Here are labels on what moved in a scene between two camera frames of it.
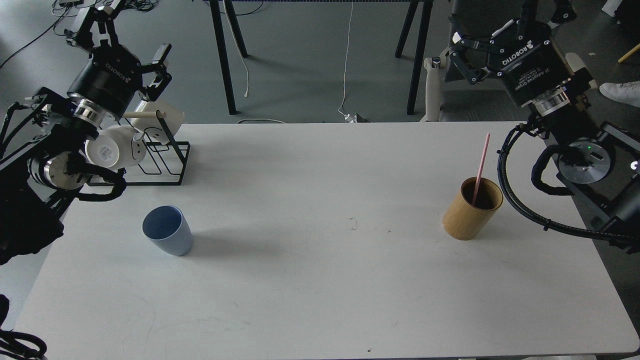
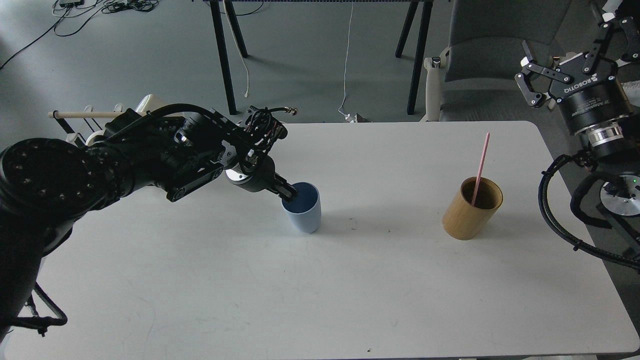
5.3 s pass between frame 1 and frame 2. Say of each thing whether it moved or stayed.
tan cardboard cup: stayed
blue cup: moved
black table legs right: stayed
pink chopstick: stayed
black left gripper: moved
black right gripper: moved
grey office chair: stayed
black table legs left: stayed
